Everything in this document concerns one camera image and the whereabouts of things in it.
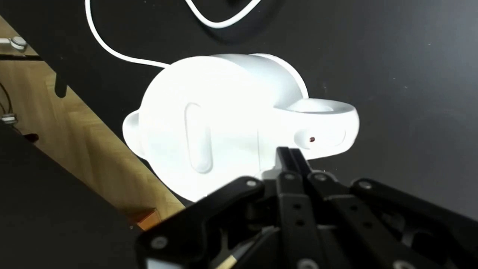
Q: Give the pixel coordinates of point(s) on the black backdrop panel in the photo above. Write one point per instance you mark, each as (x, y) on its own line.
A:
(45, 214)

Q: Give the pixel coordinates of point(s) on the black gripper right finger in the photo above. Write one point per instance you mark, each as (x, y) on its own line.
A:
(358, 224)

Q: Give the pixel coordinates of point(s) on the silver metal bolt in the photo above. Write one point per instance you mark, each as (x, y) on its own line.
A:
(18, 42)
(6, 118)

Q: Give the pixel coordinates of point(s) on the white electric kettle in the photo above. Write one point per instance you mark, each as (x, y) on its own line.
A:
(233, 114)

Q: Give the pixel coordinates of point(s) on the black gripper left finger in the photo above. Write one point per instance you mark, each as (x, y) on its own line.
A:
(292, 224)

